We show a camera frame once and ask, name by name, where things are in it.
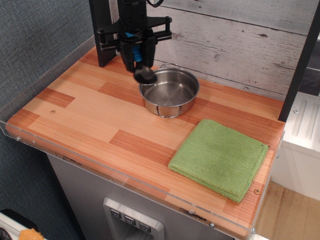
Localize stainless steel pot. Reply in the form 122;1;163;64
139;63;200;118

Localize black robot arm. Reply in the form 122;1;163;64
97;0;172;78

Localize white appliance at right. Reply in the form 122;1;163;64
271;92;320;200

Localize clear acrylic table guard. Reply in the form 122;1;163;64
0;37;284;240

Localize green folded cloth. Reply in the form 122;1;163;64
168;119;269;203

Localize black and orange object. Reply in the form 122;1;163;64
0;209;45;240

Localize silver cabinet with dispenser panel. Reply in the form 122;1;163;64
48;154;232;240

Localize black vertical post right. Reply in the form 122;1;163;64
278;1;320;123

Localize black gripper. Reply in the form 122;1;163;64
101;16;172;73

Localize blue handled black spatula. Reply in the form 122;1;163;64
124;32;157;85

